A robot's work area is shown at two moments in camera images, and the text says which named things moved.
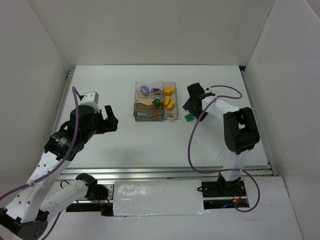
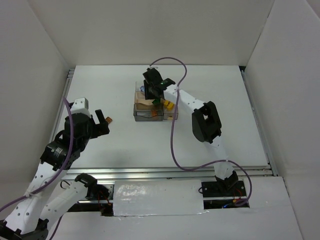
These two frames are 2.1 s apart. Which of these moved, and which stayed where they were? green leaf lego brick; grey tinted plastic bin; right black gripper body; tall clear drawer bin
Moved: right black gripper body; green leaf lego brick
Stayed: grey tinted plastic bin; tall clear drawer bin
